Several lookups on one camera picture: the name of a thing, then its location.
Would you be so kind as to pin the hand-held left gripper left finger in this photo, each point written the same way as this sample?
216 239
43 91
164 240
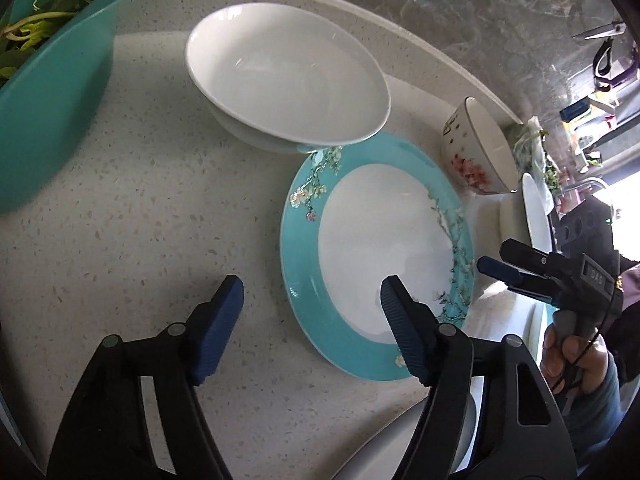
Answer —
220 330

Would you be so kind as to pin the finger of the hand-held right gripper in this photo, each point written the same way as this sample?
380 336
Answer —
495 267
525 252

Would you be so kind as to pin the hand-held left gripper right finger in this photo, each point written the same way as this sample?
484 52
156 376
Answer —
405 330

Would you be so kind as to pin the teal rim floral plate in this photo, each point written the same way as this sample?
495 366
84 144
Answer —
380 220

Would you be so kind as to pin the large white bowl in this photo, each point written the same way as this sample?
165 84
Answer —
380 445

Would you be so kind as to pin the white footed bowl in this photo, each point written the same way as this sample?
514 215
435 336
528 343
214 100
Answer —
280 75

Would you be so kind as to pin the person's right forearm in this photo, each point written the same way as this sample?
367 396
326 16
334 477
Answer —
600 410

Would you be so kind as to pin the person's right hand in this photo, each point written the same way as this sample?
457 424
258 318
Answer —
575 360

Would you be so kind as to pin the leafy greens at right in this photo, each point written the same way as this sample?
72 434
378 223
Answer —
532 150

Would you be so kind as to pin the red floral ceramic bowl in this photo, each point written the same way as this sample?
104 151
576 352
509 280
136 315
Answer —
470 160

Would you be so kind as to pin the kitchen scissors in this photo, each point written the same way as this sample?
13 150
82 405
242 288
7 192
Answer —
600 31

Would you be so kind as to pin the teal plastic basin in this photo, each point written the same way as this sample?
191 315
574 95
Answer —
50 110

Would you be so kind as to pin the leafy greens in basin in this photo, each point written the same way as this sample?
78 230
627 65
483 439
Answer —
30 30

